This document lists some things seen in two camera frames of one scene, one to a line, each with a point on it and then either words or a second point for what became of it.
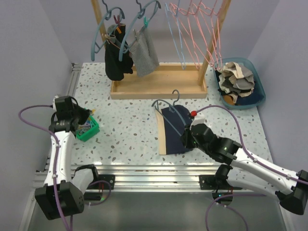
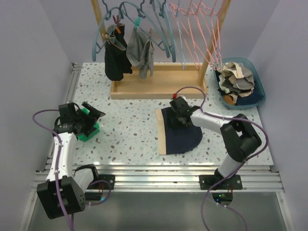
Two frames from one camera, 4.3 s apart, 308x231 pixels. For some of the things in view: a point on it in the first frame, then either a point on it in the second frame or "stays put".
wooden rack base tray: x=172 y=80 stays put
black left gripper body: x=81 y=114 -> x=86 y=121
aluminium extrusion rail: x=139 y=177 stays put
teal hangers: x=141 y=12 -> x=152 y=21
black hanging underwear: x=118 y=56 stays put
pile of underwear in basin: x=237 y=85 stays put
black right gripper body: x=190 y=142 -> x=178 y=116
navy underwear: x=175 y=119 stays put
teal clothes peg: x=145 y=21 -> x=137 y=21
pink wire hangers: x=200 y=28 stays put
